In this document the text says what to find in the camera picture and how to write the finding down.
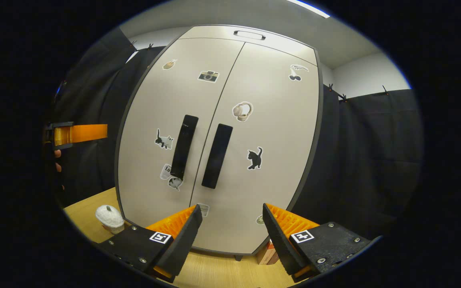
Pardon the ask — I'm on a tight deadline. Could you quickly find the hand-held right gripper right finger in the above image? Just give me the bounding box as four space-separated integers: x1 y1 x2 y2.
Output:
263 204 375 283

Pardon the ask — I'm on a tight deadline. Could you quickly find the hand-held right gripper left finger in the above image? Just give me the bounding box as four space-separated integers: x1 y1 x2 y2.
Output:
96 205 203 283

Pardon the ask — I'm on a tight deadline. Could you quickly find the white shoe cabinet door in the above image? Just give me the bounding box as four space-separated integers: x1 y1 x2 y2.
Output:
117 37 245 240
190 42 320 254

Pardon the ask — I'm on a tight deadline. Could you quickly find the black door handle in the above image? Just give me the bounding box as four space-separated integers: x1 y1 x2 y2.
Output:
201 124 233 189
170 114 199 180

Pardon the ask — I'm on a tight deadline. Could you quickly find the white double-door shoe cabinet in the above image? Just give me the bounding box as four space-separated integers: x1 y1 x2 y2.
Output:
114 24 324 261

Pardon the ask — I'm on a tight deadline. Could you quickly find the white cabinet drawer front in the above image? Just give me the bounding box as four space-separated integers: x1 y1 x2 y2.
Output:
178 25 318 66

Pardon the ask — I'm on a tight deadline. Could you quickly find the orange cardboard box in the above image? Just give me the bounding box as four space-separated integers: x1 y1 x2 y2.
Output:
257 239 279 265

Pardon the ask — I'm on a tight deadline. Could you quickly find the white lidded cup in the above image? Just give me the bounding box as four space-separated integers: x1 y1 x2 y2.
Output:
95 205 125 235

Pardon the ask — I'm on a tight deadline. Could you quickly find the black backdrop cloth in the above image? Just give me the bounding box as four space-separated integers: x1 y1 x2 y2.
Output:
50 26 425 240

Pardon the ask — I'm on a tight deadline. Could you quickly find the ceiling light panel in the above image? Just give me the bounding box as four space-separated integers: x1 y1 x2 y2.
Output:
287 0 331 19

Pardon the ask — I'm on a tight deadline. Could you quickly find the black drawer handle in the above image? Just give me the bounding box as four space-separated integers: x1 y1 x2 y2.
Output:
233 30 266 40

